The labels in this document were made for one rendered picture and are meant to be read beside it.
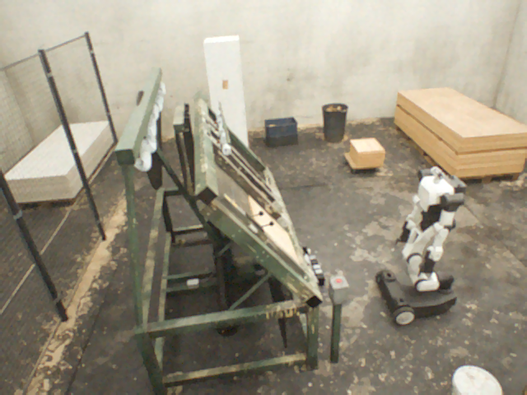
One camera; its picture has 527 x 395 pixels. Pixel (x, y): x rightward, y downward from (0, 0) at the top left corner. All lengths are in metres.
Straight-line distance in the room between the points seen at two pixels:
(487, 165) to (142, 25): 6.45
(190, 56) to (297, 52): 2.14
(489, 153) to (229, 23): 5.05
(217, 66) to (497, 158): 4.52
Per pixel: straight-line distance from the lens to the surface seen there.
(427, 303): 4.04
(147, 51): 8.21
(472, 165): 6.36
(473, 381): 3.37
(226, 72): 6.68
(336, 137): 7.58
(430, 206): 3.45
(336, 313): 3.16
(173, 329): 2.98
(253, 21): 7.97
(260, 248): 2.52
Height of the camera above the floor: 2.96
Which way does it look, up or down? 30 degrees down
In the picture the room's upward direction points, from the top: 5 degrees counter-clockwise
